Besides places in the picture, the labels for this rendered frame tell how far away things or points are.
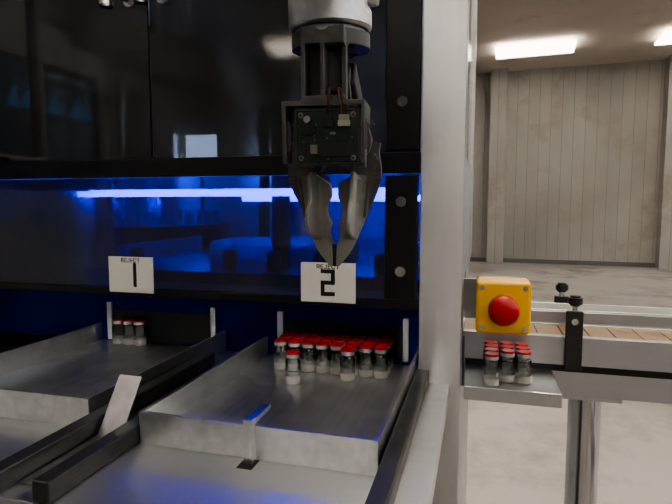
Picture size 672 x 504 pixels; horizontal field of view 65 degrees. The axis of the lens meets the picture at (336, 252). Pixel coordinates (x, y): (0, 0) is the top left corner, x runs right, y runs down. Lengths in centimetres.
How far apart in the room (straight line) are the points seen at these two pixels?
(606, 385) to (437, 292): 31
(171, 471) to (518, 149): 1061
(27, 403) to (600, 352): 78
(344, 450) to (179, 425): 18
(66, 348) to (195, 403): 38
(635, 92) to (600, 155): 122
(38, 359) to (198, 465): 48
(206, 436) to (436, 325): 36
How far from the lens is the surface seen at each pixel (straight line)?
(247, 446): 56
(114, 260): 96
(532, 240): 1095
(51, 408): 72
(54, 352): 102
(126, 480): 57
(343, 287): 78
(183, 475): 56
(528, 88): 1115
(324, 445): 54
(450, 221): 75
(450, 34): 79
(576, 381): 91
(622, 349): 91
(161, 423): 62
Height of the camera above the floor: 114
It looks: 5 degrees down
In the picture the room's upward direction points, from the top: straight up
